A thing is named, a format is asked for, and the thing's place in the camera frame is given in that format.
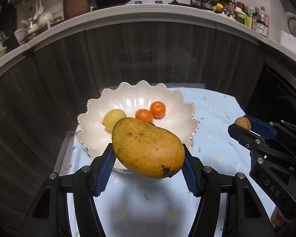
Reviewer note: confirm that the small orange tangerine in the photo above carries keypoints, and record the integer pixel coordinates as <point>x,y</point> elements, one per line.
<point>158,109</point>

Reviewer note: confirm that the light blue patterned cloth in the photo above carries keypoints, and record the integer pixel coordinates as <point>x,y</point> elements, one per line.
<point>133,205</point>

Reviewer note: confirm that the brown longan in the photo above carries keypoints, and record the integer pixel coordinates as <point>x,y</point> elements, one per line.
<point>243,122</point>

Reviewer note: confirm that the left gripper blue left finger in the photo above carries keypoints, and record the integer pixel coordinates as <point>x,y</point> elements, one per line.
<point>104,169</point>

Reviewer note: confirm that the wooden cutting board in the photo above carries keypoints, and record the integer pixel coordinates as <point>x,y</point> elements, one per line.
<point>74,8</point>

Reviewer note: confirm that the person right hand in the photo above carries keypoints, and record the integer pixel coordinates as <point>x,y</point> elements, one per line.
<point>278,219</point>

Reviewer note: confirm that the white scalloped ceramic bowl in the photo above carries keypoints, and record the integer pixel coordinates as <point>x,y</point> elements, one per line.
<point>179,117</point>

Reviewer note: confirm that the white rice cooker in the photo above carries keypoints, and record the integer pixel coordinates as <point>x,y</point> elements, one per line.
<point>291,23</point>

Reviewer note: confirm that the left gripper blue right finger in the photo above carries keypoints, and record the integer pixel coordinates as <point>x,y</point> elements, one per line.
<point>192,173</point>

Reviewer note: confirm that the large orange tangerine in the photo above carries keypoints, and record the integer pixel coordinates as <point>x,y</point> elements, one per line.
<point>144,115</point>

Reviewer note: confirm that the red label sauce bottle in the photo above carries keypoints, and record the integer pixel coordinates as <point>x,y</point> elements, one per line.
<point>262,23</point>

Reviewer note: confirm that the yellow lemon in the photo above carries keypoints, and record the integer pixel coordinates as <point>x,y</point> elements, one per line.
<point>112,117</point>

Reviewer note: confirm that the yellow orange mango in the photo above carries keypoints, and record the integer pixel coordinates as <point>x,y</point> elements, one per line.
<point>146,149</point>

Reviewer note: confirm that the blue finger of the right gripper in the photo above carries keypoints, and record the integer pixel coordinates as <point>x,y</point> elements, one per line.
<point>244,137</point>
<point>261,128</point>

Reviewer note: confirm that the white teapot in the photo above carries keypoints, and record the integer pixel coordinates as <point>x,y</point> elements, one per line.
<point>44,19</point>

